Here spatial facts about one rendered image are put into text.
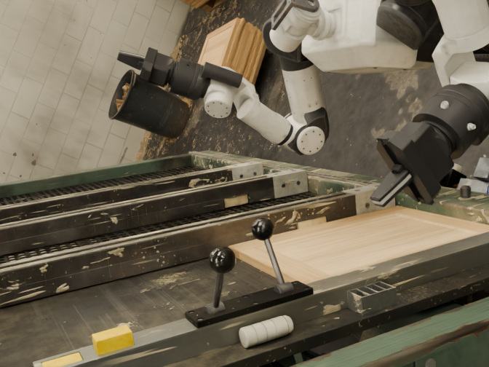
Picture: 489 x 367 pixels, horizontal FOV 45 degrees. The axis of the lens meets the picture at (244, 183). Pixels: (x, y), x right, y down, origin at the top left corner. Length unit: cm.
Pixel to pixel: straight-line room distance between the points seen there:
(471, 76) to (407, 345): 41
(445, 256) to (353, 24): 48
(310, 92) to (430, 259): 60
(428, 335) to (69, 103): 599
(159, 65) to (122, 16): 556
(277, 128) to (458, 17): 74
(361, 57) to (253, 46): 341
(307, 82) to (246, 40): 309
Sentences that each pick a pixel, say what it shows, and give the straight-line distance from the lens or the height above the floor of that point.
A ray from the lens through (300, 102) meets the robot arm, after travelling 153.
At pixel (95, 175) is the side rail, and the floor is 129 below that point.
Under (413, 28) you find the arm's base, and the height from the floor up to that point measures 132.
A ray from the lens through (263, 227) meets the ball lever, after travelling 95.
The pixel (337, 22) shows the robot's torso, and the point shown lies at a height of 134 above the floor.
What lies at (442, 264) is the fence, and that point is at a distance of 112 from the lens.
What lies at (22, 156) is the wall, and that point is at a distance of 640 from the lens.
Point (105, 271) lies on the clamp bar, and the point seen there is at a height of 155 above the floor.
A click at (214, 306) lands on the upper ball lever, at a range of 90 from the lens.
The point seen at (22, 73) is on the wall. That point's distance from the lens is 653.
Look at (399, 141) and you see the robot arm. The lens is 84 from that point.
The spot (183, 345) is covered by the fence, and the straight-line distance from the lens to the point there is 88.
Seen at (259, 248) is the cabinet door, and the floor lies 127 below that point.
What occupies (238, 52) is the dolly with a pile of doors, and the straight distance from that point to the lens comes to 452.
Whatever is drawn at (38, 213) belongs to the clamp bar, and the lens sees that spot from 195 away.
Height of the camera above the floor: 193
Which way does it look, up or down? 27 degrees down
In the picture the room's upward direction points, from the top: 67 degrees counter-clockwise
